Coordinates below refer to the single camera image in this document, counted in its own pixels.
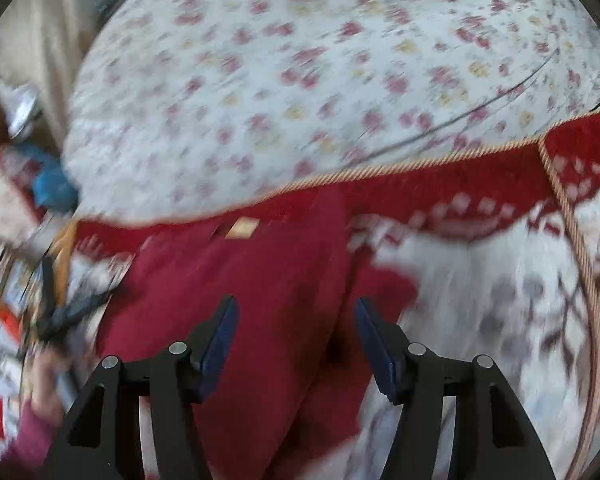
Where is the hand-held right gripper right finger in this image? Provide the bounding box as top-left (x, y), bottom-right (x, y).
top-left (355, 297), bottom-right (557, 480)

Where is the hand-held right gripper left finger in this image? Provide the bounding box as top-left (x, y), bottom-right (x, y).
top-left (45, 295), bottom-right (241, 480)

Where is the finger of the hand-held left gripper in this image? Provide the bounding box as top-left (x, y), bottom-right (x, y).
top-left (40, 254), bottom-right (58, 328)
top-left (55, 282), bottom-right (123, 336)

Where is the dark red fleece garment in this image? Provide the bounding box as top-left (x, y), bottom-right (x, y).
top-left (95, 187), bottom-right (422, 480)

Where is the person's left hand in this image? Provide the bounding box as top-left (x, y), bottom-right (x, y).
top-left (30, 347), bottom-right (72, 418)

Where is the blue cloth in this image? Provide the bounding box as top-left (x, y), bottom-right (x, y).
top-left (29, 142), bottom-right (79, 209)

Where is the red and white plush blanket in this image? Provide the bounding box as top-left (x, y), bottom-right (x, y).
top-left (55, 105), bottom-right (600, 480)

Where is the beige curtain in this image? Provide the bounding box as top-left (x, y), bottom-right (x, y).
top-left (0, 0), bottom-right (108, 161)

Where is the floral bed sheet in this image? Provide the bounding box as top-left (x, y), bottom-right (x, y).
top-left (62, 0), bottom-right (600, 223)

